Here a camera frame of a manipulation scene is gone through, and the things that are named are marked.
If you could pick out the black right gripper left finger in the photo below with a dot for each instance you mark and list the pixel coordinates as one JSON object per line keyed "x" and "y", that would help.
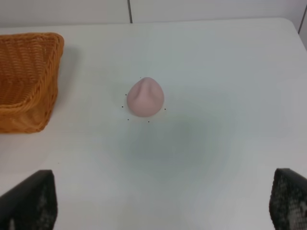
{"x": 30, "y": 205}

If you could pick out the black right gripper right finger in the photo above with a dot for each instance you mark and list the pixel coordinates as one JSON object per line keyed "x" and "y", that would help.
{"x": 288, "y": 200}

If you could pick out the pink peach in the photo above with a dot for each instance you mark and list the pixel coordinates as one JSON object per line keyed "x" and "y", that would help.
{"x": 145, "y": 98}

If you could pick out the orange wicker basket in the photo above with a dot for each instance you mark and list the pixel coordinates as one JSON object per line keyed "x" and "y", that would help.
{"x": 29, "y": 67}

